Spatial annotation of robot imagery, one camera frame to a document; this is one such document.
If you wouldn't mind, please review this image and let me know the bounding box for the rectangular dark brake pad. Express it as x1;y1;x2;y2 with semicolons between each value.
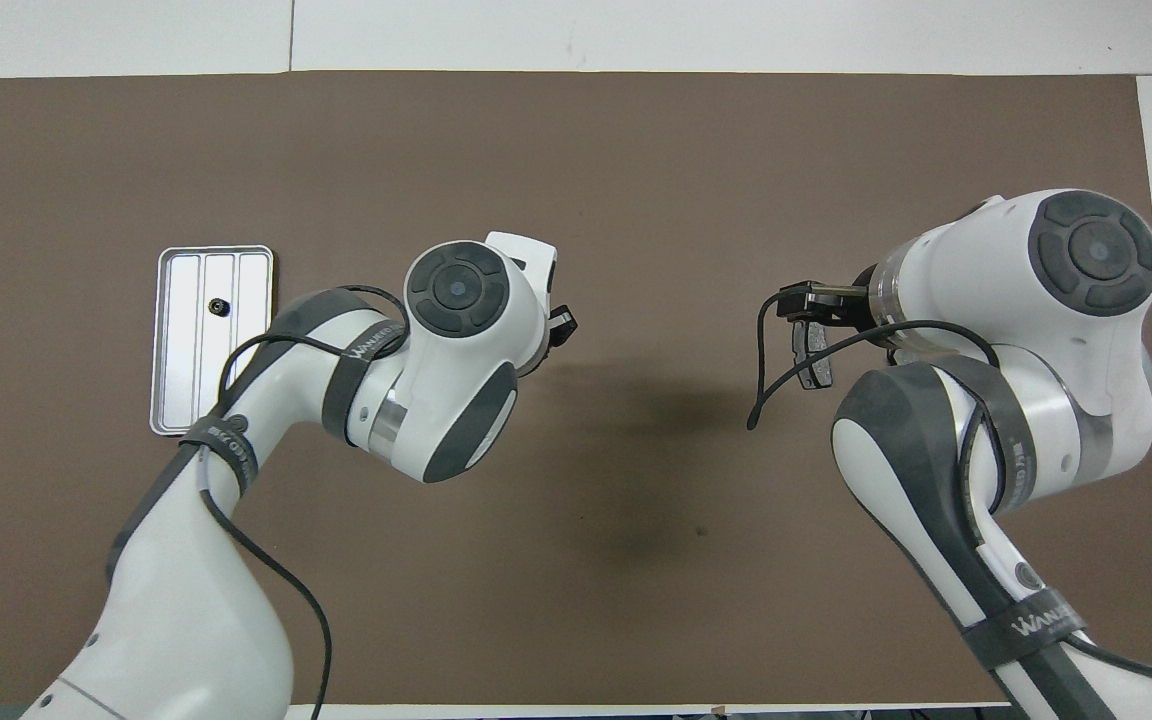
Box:
791;318;835;393

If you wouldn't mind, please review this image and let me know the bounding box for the silver metal tray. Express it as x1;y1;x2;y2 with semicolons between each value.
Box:
149;245;275;437

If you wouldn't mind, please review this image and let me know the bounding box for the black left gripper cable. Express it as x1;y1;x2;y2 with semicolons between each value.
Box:
198;285;409;720

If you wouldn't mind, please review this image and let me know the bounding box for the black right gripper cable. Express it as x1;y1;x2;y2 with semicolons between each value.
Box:
748;295;1002;431

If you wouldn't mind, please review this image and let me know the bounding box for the brown table mat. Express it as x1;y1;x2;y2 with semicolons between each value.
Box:
0;70;1152;707

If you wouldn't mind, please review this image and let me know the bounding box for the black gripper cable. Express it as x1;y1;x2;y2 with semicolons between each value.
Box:
748;295;1002;431
198;285;409;720

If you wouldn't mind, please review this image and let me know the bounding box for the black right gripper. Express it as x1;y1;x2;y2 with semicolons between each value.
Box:
778;283;873;326

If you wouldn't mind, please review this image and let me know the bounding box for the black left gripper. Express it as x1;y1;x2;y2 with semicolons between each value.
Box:
521;305;577;378

